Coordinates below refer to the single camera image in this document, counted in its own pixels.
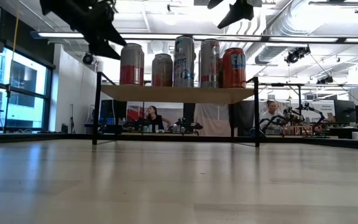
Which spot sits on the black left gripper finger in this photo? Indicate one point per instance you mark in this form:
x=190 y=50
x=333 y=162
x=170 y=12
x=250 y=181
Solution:
x=102 y=49
x=112 y=32

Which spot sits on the short silver and red can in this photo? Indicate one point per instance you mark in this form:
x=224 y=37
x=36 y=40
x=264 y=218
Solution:
x=131 y=65

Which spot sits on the tall white can red print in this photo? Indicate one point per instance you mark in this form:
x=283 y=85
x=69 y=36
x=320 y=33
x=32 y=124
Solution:
x=210 y=59

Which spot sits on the short silver and pink can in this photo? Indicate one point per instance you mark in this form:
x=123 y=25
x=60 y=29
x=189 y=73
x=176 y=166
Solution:
x=162 y=71

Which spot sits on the tall white can blue print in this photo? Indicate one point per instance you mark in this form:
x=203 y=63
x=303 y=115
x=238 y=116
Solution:
x=183 y=62

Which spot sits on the dark ceiling box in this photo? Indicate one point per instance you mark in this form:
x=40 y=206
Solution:
x=257 y=2
x=201 y=2

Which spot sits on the red and white poster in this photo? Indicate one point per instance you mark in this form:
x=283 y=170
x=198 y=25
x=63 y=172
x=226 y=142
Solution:
x=134 y=113

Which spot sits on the black track spotlight cluster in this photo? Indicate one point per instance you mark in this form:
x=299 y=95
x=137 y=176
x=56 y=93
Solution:
x=325 y=80
x=296 y=55

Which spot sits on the long black ceiling light bar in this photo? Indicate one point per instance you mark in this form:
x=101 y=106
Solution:
x=306 y=39

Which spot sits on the thin black floor stand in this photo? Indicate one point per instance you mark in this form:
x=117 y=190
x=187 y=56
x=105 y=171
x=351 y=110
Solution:
x=72 y=121

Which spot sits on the small black box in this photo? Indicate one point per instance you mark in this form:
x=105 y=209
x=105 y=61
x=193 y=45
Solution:
x=64 y=128

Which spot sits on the large glass window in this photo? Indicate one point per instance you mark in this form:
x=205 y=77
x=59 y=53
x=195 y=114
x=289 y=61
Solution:
x=26 y=93

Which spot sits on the person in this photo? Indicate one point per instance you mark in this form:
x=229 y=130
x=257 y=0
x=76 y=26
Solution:
x=270 y=113
x=156 y=119

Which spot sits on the black ceiling track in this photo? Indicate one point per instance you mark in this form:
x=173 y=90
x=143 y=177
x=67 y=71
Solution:
x=336 y=3

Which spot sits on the floral print poster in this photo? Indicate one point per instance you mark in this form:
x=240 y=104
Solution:
x=286 y=105

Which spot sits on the black partition panel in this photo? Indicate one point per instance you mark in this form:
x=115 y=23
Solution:
x=242 y=119

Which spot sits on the beige cloth partition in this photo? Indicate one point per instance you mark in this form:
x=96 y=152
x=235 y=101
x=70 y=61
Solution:
x=211 y=121

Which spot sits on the white cup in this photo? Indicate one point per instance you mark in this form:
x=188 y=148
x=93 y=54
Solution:
x=355 y=136

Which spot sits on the silver ventilation duct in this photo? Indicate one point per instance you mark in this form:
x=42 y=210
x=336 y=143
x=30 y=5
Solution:
x=269 y=54

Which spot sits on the wooden shelf black metal frame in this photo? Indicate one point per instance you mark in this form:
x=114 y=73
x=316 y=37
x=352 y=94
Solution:
x=172 y=94

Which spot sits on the black aluminium table frame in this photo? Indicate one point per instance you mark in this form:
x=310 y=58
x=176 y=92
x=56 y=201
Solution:
x=42 y=136

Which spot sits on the black post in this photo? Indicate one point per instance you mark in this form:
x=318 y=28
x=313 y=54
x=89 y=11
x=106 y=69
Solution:
x=189 y=110

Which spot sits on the white wall sign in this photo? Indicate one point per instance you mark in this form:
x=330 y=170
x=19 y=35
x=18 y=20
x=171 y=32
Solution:
x=323 y=109

